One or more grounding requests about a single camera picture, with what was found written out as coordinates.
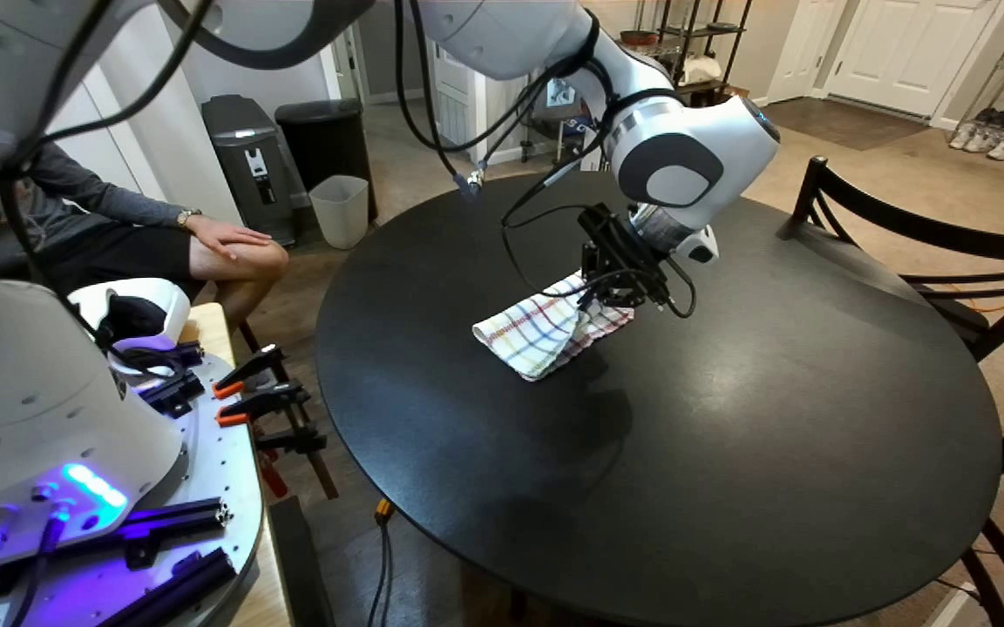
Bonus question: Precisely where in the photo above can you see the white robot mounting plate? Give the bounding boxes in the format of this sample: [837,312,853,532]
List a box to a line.
[0,299,269,627]

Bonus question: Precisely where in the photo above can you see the black clamp orange tips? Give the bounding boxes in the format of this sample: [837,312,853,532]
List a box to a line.
[215,381,309,433]
[214,341,293,406]

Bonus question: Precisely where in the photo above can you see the black aluminium rail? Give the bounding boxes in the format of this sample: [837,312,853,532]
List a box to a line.
[0,500,233,571]
[61,547,236,627]

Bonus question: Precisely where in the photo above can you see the floor cable orange plug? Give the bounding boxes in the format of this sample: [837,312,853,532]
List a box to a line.
[364,496,402,627]

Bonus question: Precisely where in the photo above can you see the seated person body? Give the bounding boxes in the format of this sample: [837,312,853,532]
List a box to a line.
[0,214,293,331]

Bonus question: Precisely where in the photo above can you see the white checked tea towel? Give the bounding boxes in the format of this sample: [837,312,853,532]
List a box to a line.
[466,271,643,387]

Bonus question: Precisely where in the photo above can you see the black bar clamp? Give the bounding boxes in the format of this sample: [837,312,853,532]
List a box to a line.
[251,426,341,502]

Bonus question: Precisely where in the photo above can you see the white panelled door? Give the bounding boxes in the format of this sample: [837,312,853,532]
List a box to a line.
[823,0,1004,122]

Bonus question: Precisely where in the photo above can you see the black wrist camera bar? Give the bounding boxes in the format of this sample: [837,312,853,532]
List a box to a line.
[574,201,646,271]

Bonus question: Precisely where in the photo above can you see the black metal shelf rack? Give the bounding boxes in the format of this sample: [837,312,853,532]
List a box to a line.
[646,0,757,118]

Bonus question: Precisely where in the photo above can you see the black trash bin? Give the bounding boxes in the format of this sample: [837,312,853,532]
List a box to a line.
[273,99,380,227]

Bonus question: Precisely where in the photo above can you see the grey sleeved forearm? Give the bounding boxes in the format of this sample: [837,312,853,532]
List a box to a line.
[23,143,199,230]

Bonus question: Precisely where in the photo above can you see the small black bracket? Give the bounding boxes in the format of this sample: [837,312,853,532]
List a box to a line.
[135,366,208,420]

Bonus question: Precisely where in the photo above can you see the white cabinet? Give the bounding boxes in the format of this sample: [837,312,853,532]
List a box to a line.
[425,47,494,169]

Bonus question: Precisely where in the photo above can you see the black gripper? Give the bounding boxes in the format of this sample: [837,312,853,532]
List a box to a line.
[567,237,675,349]

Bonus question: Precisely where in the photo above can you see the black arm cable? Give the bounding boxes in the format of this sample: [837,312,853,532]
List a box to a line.
[392,0,604,292]

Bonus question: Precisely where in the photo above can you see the brown doormat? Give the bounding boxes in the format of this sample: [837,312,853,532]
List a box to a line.
[757,95,936,153]

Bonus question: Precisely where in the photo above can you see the small white waste basket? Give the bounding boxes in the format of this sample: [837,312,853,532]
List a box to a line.
[308,172,373,251]

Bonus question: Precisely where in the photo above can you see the blue picture frame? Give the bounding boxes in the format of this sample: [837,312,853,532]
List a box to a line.
[539,74,581,117]

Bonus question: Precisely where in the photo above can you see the person's bare hand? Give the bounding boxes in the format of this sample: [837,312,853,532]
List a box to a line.
[180,214,278,263]

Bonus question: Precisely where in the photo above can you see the white rounded plastic housing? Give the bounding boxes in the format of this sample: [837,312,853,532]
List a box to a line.
[62,277,197,349]

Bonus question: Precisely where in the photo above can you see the grey trash bin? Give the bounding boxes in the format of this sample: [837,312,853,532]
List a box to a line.
[199,90,295,237]

